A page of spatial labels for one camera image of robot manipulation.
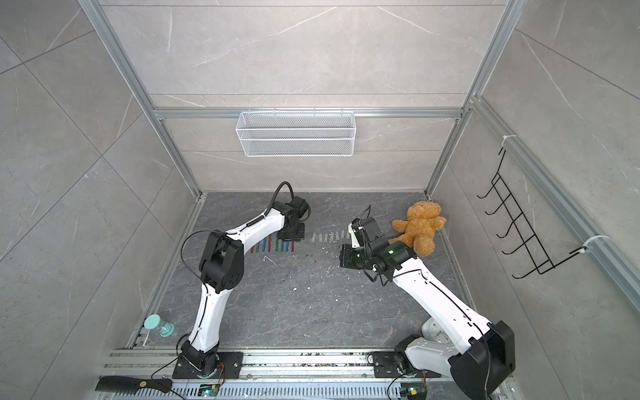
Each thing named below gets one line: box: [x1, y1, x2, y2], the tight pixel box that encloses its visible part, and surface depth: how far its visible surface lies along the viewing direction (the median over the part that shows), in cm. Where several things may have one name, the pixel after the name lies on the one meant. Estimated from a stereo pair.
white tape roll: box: [421, 316, 453, 345], surface depth 79 cm
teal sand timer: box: [143, 313, 175, 338], surface depth 76 cm
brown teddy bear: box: [388, 200, 447, 257], surface depth 101 cm
